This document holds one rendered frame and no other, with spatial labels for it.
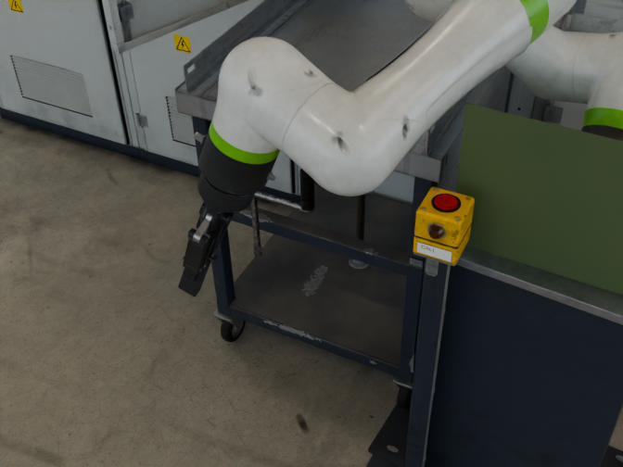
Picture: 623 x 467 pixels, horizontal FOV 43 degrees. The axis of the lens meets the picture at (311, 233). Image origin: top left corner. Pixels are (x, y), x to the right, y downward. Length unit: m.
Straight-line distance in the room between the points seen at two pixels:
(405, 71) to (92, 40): 2.06
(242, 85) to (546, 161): 0.62
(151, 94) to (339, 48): 1.07
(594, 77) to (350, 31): 0.71
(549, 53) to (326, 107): 0.70
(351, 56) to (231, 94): 1.01
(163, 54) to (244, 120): 1.81
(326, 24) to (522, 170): 0.84
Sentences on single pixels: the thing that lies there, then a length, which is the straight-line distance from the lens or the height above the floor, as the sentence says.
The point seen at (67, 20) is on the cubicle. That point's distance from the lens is 2.95.
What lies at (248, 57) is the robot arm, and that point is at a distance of 0.92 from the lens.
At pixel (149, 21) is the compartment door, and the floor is 0.87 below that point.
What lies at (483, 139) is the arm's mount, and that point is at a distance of 1.38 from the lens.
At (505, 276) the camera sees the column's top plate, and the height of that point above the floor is 0.75.
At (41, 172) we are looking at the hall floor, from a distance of 3.15.
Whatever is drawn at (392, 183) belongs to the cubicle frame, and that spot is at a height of 0.21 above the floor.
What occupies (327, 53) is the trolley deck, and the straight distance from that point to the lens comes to 1.93.
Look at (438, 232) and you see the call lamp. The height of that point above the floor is 0.88.
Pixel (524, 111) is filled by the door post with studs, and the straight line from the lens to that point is 2.27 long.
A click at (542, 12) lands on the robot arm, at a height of 1.29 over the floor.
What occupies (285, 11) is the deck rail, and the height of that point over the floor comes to 0.85.
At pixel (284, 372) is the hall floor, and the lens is 2.27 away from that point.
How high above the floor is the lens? 1.75
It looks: 41 degrees down
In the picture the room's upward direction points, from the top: 1 degrees counter-clockwise
